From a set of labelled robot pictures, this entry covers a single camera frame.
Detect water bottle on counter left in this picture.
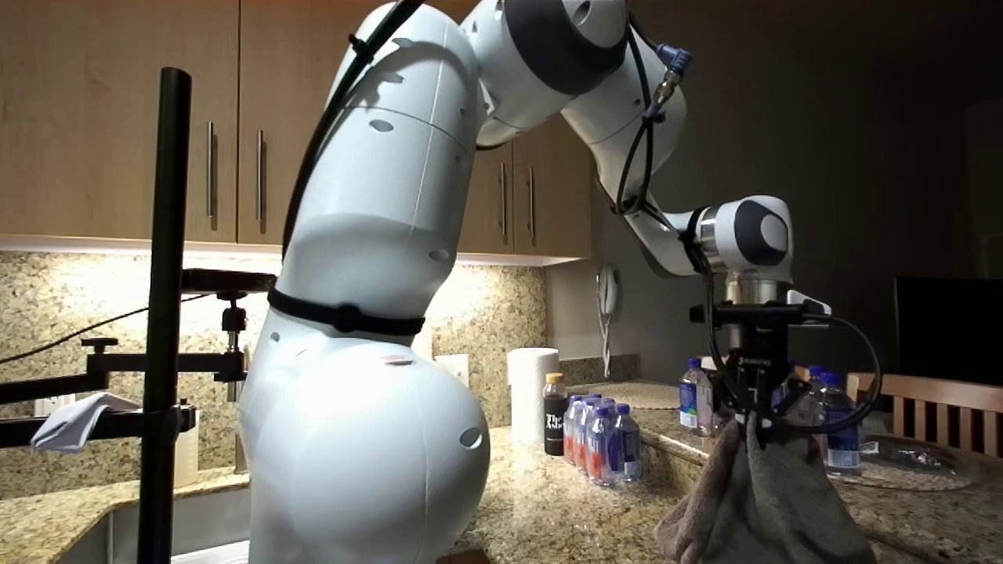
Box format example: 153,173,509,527
680,359,718,435

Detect white wall phone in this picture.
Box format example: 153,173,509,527
595,267,616,381

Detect pack of water bottles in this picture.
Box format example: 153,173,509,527
563,394,641,488

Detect black cable loop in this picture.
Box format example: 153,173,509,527
707,300,888,442

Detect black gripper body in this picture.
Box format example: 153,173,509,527
691,300,831,419

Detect black camera stand pole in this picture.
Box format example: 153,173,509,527
0,66,269,564

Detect grey brown towel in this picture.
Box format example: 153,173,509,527
651,419,879,564

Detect white paper tag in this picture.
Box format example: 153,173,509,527
31,393,140,453

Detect wooden upper cabinets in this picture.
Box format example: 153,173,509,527
0,0,595,269

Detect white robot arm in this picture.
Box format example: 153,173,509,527
240,0,792,564

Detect wooden chair back right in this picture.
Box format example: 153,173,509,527
845,373,1003,459

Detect white paper towel roll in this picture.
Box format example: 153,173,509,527
509,348,558,450

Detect dark sauce bottle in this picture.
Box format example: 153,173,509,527
541,373,566,454

